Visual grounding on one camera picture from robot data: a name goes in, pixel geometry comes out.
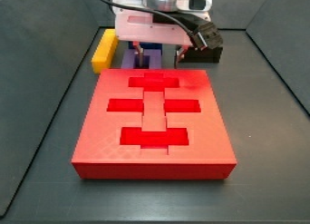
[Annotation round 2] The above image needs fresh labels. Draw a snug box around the black camera cable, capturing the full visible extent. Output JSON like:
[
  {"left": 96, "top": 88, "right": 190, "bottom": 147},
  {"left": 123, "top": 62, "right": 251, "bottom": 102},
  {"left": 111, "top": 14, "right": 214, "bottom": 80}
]
[{"left": 88, "top": 0, "right": 203, "bottom": 43}]

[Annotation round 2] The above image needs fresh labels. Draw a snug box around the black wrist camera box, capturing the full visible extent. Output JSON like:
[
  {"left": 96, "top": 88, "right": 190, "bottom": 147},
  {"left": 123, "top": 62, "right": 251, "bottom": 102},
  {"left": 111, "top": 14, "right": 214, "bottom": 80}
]
[{"left": 153, "top": 13, "right": 223, "bottom": 50}]

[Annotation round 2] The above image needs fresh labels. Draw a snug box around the purple U-shaped block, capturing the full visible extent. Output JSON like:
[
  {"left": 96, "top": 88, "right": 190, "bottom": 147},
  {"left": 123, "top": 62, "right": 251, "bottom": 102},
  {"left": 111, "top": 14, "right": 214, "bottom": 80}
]
[{"left": 122, "top": 49, "right": 162, "bottom": 69}]

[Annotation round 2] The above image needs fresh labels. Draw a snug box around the black angle bracket fixture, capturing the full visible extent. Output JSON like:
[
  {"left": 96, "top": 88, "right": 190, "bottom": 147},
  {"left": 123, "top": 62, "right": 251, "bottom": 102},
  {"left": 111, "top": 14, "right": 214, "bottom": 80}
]
[{"left": 175, "top": 46, "right": 223, "bottom": 63}]

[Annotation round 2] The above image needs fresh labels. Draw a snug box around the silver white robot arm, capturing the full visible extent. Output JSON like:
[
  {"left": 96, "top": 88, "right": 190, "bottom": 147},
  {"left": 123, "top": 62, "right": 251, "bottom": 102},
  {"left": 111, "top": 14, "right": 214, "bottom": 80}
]
[{"left": 111, "top": 0, "right": 218, "bottom": 66}]

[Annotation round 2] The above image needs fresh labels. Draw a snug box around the blue U-shaped block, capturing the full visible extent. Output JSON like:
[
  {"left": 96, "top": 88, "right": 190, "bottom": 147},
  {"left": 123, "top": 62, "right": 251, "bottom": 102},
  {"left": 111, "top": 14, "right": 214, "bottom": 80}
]
[{"left": 129, "top": 42, "right": 162, "bottom": 50}]

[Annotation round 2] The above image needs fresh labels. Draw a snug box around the red slotted board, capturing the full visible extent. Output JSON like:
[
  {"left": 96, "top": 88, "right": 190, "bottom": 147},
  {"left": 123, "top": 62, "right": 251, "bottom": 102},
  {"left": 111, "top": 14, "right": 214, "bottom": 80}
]
[{"left": 71, "top": 69, "right": 238, "bottom": 180}]

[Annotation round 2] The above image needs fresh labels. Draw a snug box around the yellow long bar block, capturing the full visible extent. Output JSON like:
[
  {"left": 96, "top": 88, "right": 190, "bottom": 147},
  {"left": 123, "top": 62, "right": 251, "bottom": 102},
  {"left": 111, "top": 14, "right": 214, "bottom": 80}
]
[{"left": 91, "top": 29, "right": 119, "bottom": 73}]

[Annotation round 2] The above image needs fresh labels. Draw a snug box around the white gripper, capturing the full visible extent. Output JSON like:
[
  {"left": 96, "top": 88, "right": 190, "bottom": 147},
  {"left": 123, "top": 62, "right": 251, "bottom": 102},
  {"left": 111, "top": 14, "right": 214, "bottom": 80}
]
[{"left": 113, "top": 0, "right": 191, "bottom": 68}]

